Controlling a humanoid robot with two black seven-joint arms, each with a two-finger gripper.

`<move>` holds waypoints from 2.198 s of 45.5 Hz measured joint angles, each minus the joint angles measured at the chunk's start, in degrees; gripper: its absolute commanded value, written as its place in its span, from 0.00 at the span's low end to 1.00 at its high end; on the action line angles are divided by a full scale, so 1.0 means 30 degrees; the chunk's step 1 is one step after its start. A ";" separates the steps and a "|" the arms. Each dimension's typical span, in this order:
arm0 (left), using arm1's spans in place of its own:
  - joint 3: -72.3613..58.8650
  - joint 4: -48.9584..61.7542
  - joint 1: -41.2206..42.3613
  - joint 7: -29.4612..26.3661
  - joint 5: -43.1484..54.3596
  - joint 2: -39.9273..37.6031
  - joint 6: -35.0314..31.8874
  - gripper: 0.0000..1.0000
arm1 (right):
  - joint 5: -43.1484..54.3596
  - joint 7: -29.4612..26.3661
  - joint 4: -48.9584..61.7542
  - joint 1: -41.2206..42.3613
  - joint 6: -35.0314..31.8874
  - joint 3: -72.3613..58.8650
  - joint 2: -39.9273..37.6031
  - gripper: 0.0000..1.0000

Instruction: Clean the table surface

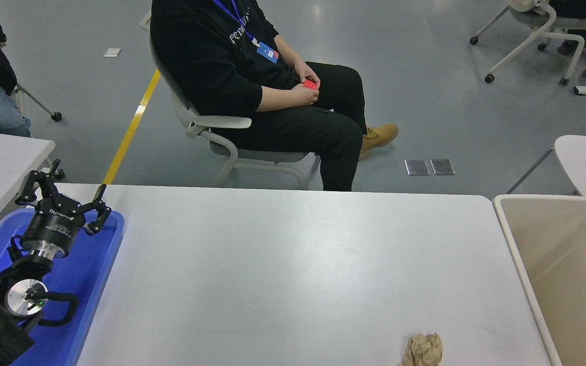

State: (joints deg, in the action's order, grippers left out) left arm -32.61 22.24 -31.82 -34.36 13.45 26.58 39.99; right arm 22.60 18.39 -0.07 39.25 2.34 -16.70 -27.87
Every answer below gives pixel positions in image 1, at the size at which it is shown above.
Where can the person's right forearm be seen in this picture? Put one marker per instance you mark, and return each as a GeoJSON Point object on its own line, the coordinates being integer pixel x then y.
{"type": "Point", "coordinates": [275, 99]}

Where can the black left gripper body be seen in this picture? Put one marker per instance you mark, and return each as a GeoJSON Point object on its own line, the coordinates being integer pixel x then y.
{"type": "Point", "coordinates": [51, 226]}

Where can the person's left hand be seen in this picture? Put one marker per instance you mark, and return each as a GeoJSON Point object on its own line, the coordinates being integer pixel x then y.
{"type": "Point", "coordinates": [307, 72]}

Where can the white chair with castors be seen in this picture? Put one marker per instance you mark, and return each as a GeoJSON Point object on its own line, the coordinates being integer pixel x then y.
{"type": "Point", "coordinates": [57, 116]}

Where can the blue plastic tray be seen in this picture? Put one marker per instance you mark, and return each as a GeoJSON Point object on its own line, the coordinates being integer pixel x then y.
{"type": "Point", "coordinates": [89, 274]}

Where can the metal floor plate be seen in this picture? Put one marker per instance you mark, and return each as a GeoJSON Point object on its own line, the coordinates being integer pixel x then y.
{"type": "Point", "coordinates": [416, 167]}
{"type": "Point", "coordinates": [442, 166]}

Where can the person's right hand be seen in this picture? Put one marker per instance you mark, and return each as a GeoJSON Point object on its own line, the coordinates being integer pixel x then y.
{"type": "Point", "coordinates": [305, 96]}

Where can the person's left forearm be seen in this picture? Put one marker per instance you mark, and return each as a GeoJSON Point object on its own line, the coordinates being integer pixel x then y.
{"type": "Point", "coordinates": [288, 53]}

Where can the person with tan boots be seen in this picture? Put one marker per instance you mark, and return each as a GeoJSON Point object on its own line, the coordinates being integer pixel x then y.
{"type": "Point", "coordinates": [211, 51]}

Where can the white rolling chair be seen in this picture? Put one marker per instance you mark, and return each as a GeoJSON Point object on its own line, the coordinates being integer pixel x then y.
{"type": "Point", "coordinates": [222, 122]}

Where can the coloured puzzle cube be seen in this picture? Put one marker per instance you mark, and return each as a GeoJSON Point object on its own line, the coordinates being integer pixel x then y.
{"type": "Point", "coordinates": [310, 85]}

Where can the large pale plastic bin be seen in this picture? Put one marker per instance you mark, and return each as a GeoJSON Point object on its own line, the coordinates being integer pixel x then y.
{"type": "Point", "coordinates": [552, 239]}

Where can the white chair grey seat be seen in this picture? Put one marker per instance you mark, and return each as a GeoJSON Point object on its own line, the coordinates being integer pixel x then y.
{"type": "Point", "coordinates": [570, 23]}

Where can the tan paper ball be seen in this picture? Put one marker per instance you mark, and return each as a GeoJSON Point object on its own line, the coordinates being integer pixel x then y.
{"type": "Point", "coordinates": [422, 351]}

